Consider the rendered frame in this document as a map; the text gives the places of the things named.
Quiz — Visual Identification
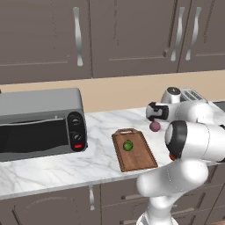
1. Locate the green avocado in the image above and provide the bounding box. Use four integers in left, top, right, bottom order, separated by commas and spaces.
122, 139, 134, 152

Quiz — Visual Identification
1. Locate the silver toaster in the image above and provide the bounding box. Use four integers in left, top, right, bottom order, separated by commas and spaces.
178, 87, 208, 104

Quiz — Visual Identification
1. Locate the silver base cupboard handle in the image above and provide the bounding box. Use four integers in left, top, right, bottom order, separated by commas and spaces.
88, 185, 97, 212

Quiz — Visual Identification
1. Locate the silver toaster oven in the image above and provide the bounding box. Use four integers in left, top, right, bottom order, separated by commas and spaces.
0, 87, 89, 163

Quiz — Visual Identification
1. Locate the brown wall cupboard door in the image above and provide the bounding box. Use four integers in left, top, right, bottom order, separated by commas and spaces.
89, 0, 192, 79
0, 0, 93, 85
177, 0, 225, 74

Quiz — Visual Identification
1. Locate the brown base cupboard door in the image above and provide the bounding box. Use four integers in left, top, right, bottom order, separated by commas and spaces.
0, 185, 103, 225

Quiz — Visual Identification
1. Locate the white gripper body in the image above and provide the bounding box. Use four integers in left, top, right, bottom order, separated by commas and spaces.
145, 101, 160, 121

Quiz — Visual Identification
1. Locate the purple red onion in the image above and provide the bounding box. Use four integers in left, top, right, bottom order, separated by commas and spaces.
149, 120, 162, 133

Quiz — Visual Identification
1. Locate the grey drawer handle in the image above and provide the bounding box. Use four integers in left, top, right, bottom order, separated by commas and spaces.
120, 192, 144, 201
171, 207, 196, 217
122, 218, 139, 225

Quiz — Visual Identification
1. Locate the silver curved cupboard handle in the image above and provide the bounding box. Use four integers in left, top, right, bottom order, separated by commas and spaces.
185, 6, 203, 62
170, 6, 186, 62
72, 6, 84, 67

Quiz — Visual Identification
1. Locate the black hob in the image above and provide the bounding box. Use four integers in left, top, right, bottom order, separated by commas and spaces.
213, 100, 225, 113

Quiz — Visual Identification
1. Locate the brown drawer front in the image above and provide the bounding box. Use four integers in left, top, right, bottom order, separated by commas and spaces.
101, 200, 151, 225
100, 177, 149, 207
170, 175, 225, 225

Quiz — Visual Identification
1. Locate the brown wooden cutting board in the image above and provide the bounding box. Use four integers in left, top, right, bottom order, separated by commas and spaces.
111, 127, 159, 173

